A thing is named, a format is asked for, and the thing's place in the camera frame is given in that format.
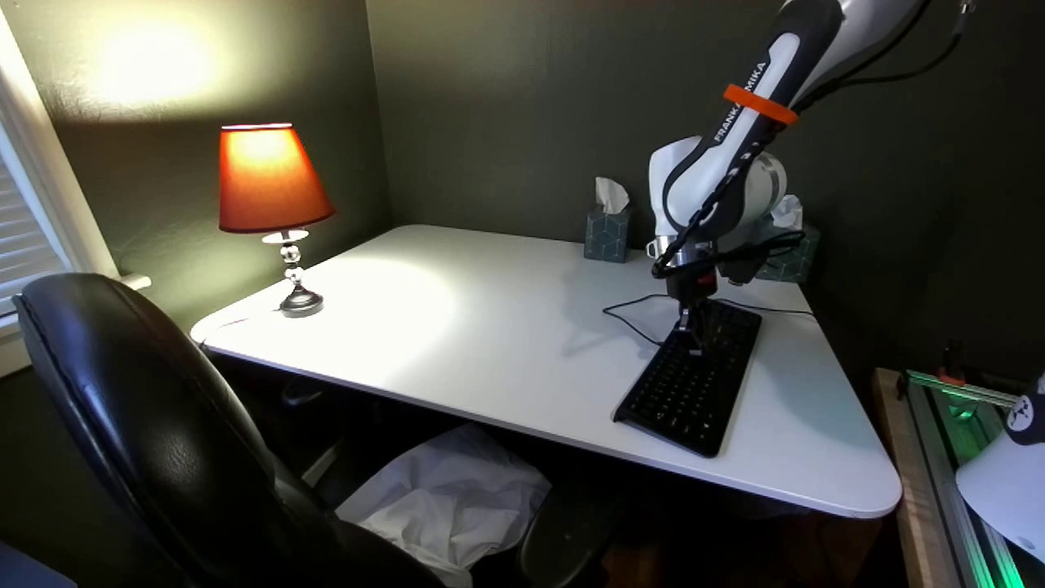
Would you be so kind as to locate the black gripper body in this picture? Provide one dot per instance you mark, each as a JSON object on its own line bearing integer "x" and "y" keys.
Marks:
{"x": 686, "y": 280}

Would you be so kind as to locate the black computer keyboard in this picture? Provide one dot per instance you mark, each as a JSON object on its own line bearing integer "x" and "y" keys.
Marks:
{"x": 690, "y": 381}

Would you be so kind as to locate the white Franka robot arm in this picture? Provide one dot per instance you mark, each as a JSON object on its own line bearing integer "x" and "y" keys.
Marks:
{"x": 723, "y": 164}

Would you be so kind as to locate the grey tissue box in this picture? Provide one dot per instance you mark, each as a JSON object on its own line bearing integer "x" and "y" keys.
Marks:
{"x": 605, "y": 237}

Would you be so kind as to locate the white tissue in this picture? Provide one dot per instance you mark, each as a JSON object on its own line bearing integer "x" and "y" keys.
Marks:
{"x": 611, "y": 197}

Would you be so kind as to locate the white plastic bag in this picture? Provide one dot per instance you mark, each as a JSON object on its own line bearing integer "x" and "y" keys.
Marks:
{"x": 444, "y": 502}

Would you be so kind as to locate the black cap with logo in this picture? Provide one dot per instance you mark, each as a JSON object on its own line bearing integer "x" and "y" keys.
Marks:
{"x": 1025, "y": 414}

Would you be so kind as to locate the white rounded object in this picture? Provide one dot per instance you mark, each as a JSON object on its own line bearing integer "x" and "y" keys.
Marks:
{"x": 1007, "y": 490}

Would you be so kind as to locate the orange shade table lamp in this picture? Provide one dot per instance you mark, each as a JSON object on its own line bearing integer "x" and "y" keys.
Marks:
{"x": 267, "y": 180}

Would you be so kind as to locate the black office chair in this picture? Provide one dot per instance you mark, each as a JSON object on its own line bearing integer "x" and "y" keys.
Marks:
{"x": 164, "y": 435}

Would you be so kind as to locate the white window blinds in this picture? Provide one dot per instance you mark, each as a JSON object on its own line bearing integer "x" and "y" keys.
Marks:
{"x": 19, "y": 234}

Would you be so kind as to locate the wooden frame with green light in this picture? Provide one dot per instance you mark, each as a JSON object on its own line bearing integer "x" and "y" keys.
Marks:
{"x": 924, "y": 478}

